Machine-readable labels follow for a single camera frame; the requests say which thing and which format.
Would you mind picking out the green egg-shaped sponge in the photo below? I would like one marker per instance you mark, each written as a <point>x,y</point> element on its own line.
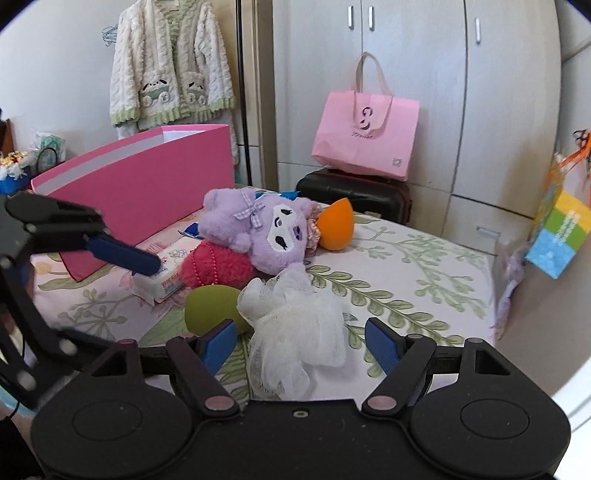
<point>207,308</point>

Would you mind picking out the black suitcase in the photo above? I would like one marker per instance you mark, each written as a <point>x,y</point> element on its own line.
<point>369,198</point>

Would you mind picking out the white tissue pack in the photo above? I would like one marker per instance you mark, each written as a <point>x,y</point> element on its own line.
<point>167,282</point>

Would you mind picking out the cream knitted cardigan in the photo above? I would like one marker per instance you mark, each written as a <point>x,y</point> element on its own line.
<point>171,55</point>

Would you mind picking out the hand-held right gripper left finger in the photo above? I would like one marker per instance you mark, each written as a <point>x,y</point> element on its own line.
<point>218,345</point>

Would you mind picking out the orange egg-shaped sponge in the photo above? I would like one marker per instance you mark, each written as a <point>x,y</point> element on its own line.
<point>337,226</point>

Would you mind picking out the blue box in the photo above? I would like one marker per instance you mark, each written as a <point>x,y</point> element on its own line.
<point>11,184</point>

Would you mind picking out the orange ribbon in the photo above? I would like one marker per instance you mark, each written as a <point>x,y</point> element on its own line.
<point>582,145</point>

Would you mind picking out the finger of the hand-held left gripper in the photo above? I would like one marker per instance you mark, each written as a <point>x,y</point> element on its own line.
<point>39,318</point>
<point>123,256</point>

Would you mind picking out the red fuzzy plush with beads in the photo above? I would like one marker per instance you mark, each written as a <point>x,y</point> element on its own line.
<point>217,267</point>

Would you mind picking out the white mesh bath pouf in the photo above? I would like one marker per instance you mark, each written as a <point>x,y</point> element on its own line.
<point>295,332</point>

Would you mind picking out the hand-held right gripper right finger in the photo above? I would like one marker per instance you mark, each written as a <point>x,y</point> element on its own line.
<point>384,345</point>

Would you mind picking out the blue white packet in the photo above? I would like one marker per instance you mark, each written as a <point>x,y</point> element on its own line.
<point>190,230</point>

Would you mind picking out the purple plush toy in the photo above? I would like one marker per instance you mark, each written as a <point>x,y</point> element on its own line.
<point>258,240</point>

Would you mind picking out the pink paper bag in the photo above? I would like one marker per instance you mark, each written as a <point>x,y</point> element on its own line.
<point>351,143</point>

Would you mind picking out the white wardrobe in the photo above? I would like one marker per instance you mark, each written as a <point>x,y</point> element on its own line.
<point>438,92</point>

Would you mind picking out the flower bouquet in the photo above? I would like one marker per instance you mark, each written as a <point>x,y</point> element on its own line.
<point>14,162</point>

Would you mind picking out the colourful gift bag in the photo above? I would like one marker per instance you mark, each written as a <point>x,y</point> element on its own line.
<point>558,230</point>

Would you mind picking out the pink storage box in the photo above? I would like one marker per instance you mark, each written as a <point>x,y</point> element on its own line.
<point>161,184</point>

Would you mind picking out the white printed bag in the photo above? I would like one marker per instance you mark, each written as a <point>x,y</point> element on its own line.
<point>48,150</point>

